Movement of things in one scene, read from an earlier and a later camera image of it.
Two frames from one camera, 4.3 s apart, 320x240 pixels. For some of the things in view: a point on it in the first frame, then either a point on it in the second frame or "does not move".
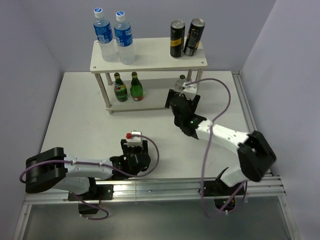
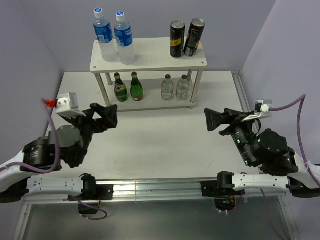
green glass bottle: (136, 88) does not move
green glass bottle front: (120, 88) does not move
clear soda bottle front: (136, 132) to (167, 88)
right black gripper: (193, 103) to (213, 118)
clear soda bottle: (178, 87) does not move
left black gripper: (125, 148) to (109, 115)
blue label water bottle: (103, 32) does not move
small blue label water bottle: (124, 37) does not move
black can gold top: (194, 37) does not move
